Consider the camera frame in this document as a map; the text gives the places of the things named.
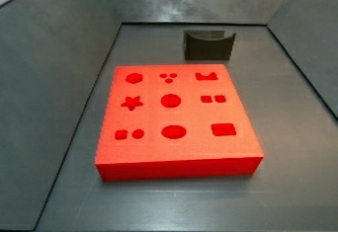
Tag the red shape sorter board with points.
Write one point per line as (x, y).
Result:
(176, 123)

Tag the black curved holder stand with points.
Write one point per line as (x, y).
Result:
(208, 45)

